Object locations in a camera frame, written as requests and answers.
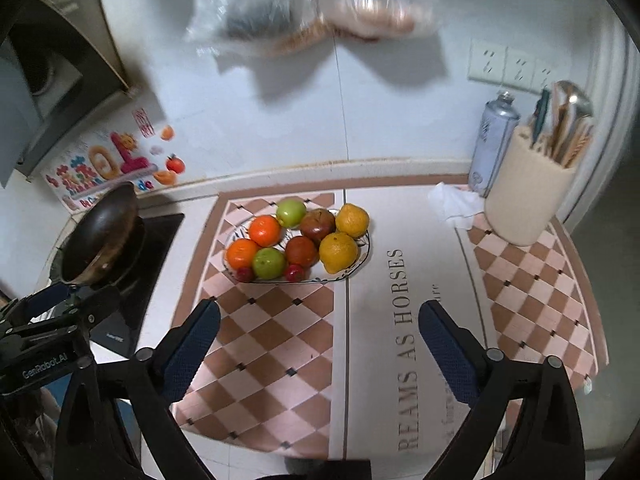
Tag red cherry tomato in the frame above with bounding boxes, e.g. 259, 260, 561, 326
283, 263, 306, 283
234, 266, 255, 283

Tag green apple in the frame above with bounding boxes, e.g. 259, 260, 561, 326
252, 247, 286, 281
276, 198, 307, 229

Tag yellow orange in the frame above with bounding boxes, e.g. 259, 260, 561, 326
335, 203, 370, 238

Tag black gas stove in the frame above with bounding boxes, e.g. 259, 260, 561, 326
51, 214, 184, 358

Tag black frying pan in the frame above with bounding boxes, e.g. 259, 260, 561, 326
60, 182, 138, 286

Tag orange tangerine front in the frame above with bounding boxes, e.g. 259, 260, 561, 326
226, 238, 260, 270

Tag orange tangerine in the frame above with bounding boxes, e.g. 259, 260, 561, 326
247, 214, 282, 247
226, 238, 260, 270

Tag green apple on plate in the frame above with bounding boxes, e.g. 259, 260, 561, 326
252, 247, 286, 281

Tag orange tangerine back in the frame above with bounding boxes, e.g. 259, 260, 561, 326
247, 214, 282, 247

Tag checkered counter mat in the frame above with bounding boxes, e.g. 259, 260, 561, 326
174, 185, 601, 458

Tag reddish brown orange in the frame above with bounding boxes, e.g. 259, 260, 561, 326
285, 235, 319, 269

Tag white patterned fruit plate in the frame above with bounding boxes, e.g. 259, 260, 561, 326
216, 209, 371, 285

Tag black range hood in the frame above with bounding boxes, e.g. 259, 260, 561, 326
1, 0, 128, 183

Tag dark red apple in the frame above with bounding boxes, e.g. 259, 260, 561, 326
298, 208, 336, 245

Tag beige utensil holder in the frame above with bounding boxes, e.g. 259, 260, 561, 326
484, 126, 577, 246

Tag crumpled white tissue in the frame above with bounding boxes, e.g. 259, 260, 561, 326
427, 182, 485, 231

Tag yellow lemon on plate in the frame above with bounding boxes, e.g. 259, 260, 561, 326
319, 232, 359, 274

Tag utensils in holder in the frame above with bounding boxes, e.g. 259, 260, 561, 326
525, 80, 594, 169

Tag silver spray can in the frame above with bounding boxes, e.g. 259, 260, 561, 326
469, 90, 521, 197

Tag clear plastic bag dark contents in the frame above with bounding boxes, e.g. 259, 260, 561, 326
184, 0, 328, 58

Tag colourful wall sticker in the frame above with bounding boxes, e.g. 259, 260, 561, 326
41, 101, 198, 212

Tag white wall socket panel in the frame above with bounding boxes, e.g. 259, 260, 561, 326
468, 39, 558, 93

